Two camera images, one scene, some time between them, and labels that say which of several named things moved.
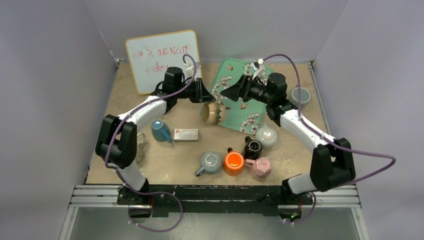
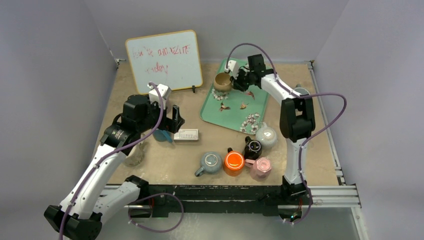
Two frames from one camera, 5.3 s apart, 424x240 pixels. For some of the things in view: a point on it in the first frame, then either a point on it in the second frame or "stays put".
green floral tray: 240,116 stays put
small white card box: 186,134 stays put
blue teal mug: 161,131 stays put
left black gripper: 201,94 -> 172,124
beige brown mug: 214,113 -> 222,83
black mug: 253,148 stays put
